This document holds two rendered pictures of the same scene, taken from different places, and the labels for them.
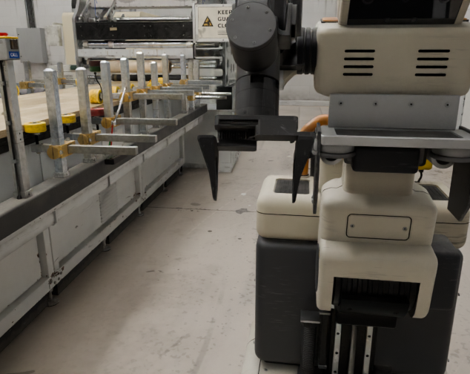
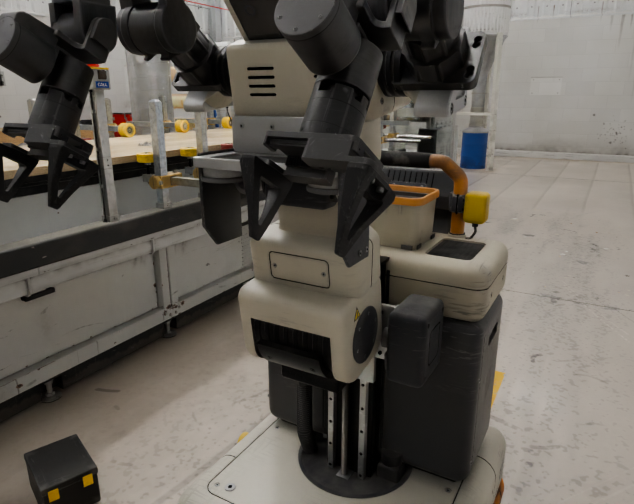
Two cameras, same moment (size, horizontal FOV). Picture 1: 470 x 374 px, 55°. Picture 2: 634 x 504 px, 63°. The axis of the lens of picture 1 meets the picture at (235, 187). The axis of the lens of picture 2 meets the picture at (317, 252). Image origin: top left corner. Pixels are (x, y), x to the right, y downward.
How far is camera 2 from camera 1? 0.62 m
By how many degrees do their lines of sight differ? 20
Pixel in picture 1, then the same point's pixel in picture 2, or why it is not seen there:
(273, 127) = (35, 134)
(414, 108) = not seen: hidden behind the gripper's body
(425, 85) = not seen: hidden behind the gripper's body
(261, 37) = (0, 48)
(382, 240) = (305, 285)
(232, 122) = (15, 130)
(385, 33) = (279, 48)
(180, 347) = (258, 399)
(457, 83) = not seen: hidden behind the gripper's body
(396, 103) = (291, 127)
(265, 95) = (45, 105)
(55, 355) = (144, 381)
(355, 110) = (255, 133)
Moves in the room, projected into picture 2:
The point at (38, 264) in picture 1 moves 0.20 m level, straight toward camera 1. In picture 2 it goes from (154, 294) to (144, 311)
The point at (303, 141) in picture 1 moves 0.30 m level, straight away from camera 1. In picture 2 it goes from (52, 148) to (213, 133)
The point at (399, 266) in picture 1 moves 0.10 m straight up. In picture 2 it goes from (305, 314) to (305, 257)
